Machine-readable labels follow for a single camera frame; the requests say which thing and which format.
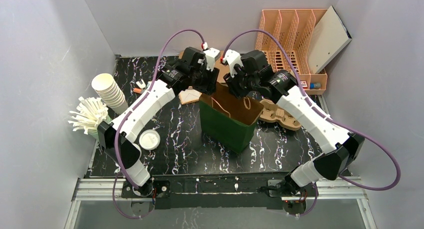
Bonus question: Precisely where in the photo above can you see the brown pulp cup carrier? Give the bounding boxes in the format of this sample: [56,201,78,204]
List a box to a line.
[259,99,302,131]

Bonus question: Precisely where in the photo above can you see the green kraft paper bag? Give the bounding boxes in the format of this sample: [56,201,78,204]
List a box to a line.
[199,82,264,154]

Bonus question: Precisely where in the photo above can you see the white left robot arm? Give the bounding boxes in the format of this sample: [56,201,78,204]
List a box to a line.
[97,47,221,189]

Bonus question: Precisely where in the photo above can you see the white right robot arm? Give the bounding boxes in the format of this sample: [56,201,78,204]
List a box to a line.
[222,49,365,191]

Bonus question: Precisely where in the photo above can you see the stack of flat paper bags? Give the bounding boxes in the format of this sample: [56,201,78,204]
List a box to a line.
[178,87,202,105]

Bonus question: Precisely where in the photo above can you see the red and white small box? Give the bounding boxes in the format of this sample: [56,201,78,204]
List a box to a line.
[300,80,308,89]

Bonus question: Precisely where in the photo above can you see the teal and orange stapler tools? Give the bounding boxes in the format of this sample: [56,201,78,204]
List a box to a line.
[132,79,151,95]

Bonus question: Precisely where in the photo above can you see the grey blue small bottle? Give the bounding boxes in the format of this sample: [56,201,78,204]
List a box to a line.
[309,82,322,90]

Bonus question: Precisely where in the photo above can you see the orange plastic file organizer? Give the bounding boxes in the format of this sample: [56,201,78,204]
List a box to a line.
[258,9,328,95]

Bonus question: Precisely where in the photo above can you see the white cup lid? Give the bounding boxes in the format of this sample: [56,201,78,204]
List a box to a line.
[139,129,161,151]

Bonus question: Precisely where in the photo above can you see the stack of white paper cups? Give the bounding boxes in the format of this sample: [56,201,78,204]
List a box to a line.
[91,73,129,115]

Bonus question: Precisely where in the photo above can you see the green cup of white straws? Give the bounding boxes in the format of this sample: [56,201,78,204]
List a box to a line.
[67,96,112,140]

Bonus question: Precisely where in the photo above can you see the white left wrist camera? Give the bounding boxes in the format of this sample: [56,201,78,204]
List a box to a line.
[203,48,221,72]

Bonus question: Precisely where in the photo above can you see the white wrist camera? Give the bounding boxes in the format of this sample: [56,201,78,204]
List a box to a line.
[221,49,243,78]
[203,48,221,72]

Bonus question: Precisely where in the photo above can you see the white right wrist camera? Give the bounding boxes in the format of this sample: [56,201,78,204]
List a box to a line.
[221,49,243,78]

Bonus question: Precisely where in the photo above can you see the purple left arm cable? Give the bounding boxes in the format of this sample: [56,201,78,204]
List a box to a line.
[111,29,208,220]

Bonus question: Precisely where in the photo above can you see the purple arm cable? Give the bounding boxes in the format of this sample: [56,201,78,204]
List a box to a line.
[111,29,208,220]
[221,29,402,218]

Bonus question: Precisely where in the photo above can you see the white board leaning on wall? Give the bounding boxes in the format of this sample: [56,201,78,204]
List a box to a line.
[306,6,352,74]

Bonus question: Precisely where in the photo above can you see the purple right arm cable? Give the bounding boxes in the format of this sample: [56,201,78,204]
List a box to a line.
[221,29,402,218]

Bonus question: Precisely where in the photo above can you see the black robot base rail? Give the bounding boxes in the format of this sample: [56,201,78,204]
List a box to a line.
[120,172,316,211]

